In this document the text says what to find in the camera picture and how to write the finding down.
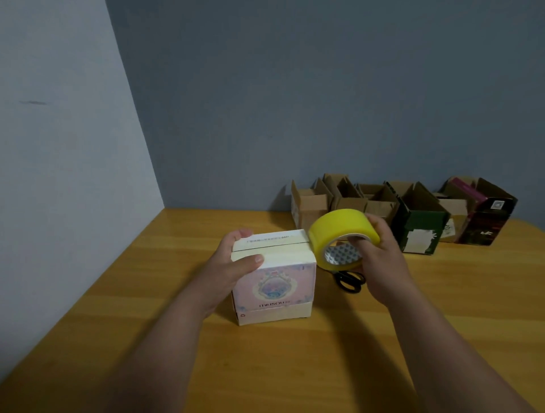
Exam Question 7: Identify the person's left hand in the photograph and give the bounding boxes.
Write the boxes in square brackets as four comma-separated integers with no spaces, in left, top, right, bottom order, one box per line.
[187,228,265,319]

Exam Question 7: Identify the person's right hand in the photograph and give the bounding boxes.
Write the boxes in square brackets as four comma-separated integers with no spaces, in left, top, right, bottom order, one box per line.
[347,212,420,308]

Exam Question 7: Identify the black scissors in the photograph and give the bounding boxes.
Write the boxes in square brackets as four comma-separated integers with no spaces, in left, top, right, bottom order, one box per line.
[332,270,367,294]

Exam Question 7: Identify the green box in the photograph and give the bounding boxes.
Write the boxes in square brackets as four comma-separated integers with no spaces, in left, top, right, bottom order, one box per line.
[383,181,451,256]

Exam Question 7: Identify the black box white label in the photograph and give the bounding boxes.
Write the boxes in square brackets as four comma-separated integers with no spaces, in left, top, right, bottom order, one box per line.
[229,229,318,327]

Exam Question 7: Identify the yellow tape roll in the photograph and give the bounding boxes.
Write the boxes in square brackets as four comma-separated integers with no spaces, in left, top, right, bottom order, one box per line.
[308,208,381,272]

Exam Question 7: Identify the brown carton with label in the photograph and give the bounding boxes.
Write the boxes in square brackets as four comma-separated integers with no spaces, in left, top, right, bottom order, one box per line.
[355,183,401,226]

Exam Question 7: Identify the plain brown carton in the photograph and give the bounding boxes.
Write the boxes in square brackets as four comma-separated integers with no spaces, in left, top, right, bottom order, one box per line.
[322,173,369,213]

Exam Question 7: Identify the small brown cardboard box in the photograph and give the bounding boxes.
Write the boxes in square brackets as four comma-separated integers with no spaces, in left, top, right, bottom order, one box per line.
[434,193,469,243]

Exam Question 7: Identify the pink and black carton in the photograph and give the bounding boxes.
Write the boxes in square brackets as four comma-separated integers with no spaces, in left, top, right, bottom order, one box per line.
[441,176,519,246]

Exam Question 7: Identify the person's right forearm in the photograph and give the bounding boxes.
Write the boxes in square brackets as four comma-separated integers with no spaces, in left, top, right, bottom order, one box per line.
[385,284,537,413]

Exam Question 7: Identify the person's left forearm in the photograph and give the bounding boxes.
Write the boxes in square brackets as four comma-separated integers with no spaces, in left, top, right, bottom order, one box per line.
[91,293,205,413]

